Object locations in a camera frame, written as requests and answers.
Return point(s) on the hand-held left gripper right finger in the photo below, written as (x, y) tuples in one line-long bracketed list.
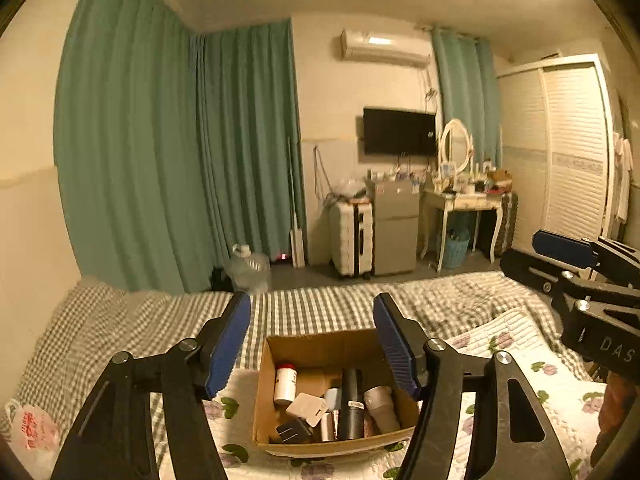
[(395, 347)]

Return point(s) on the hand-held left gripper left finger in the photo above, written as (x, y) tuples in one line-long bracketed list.
[(227, 347)]

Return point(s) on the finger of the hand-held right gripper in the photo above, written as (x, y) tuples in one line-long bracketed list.
[(565, 248), (530, 270)]

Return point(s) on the translucent white cylinder bottle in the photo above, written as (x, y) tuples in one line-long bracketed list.
[(381, 410)]

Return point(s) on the white bottle with red label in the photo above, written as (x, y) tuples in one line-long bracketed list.
[(285, 385)]

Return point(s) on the brown cardboard box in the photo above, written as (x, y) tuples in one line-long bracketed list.
[(320, 350)]

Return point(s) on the black tube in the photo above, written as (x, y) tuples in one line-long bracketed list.
[(350, 410)]

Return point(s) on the white charger cube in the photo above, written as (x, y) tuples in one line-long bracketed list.
[(306, 408)]

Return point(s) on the grey plug adapter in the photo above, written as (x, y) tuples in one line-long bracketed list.
[(292, 432)]

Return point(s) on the person's right hand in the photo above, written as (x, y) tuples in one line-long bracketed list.
[(616, 410)]

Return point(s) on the white floral quilt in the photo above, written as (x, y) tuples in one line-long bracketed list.
[(525, 330)]

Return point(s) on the blue basket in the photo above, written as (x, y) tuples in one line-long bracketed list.
[(456, 251)]

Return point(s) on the clear water jug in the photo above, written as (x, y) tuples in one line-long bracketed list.
[(247, 270)]

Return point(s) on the white louvred wardrobe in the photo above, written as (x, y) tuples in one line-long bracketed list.
[(570, 160)]

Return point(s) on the hanging pale clothes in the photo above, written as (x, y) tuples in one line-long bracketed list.
[(622, 175)]

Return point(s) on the brown box on vanity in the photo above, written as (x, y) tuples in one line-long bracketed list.
[(500, 180)]

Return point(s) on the white vanity table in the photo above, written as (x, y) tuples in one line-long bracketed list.
[(460, 204)]

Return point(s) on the grey small fridge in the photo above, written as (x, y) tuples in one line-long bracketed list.
[(395, 230)]

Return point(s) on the white hard suitcase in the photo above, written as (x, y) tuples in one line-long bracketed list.
[(347, 240)]

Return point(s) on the grey gingham bed sheet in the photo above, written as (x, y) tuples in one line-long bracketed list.
[(100, 320)]

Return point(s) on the oval vanity mirror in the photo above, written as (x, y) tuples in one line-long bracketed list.
[(456, 144)]

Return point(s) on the clear plastic bag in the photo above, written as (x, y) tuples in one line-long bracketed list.
[(350, 189)]

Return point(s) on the narrow teal curtain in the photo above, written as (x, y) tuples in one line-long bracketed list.
[(465, 90)]

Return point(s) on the teal corner curtain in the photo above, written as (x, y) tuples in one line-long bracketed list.
[(250, 150)]

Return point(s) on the white red printed plastic bag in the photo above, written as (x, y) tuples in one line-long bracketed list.
[(30, 430)]

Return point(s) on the wide teal curtain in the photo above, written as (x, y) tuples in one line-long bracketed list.
[(130, 135)]

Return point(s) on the white air conditioner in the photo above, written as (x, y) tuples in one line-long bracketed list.
[(385, 47)]

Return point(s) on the small photo frame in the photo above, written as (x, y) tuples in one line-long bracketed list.
[(447, 169)]

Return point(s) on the black wall television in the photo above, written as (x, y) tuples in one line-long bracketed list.
[(400, 131)]

